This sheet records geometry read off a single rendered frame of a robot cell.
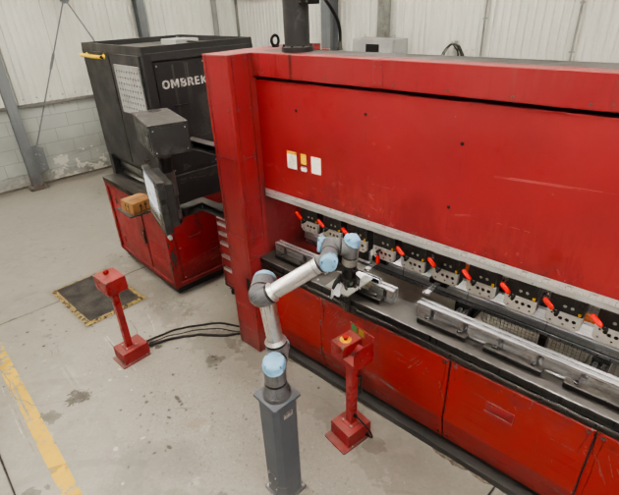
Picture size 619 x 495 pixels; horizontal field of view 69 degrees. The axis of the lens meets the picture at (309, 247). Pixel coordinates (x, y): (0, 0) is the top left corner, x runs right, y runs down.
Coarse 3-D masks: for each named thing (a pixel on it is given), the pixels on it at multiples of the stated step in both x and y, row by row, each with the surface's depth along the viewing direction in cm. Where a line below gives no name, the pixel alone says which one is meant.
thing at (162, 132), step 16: (144, 112) 305; (160, 112) 303; (144, 128) 281; (160, 128) 273; (176, 128) 278; (144, 144) 297; (160, 144) 277; (176, 144) 282; (160, 160) 321; (176, 192) 335
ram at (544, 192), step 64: (320, 128) 268; (384, 128) 238; (448, 128) 214; (512, 128) 195; (576, 128) 178; (320, 192) 289; (384, 192) 254; (448, 192) 227; (512, 192) 205; (576, 192) 187; (512, 256) 217; (576, 256) 197
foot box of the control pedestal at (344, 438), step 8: (336, 416) 303; (360, 416) 302; (336, 424) 297; (344, 424) 297; (360, 424) 296; (368, 424) 299; (328, 432) 305; (336, 432) 300; (344, 432) 292; (352, 432) 291; (360, 432) 295; (368, 432) 302; (336, 440) 299; (344, 440) 295; (352, 440) 292; (360, 440) 298; (344, 448) 294; (352, 448) 294
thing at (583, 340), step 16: (384, 272) 316; (400, 272) 305; (416, 272) 296; (448, 288) 283; (464, 288) 278; (480, 304) 272; (496, 304) 264; (512, 320) 261; (528, 320) 254; (544, 320) 248; (560, 336) 245; (576, 336) 239; (592, 352) 236; (608, 352) 230
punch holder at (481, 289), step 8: (472, 272) 235; (480, 272) 231; (488, 272) 228; (480, 280) 233; (488, 280) 230; (496, 280) 227; (472, 288) 238; (480, 288) 235; (488, 288) 231; (496, 288) 232; (480, 296) 236; (488, 296) 234
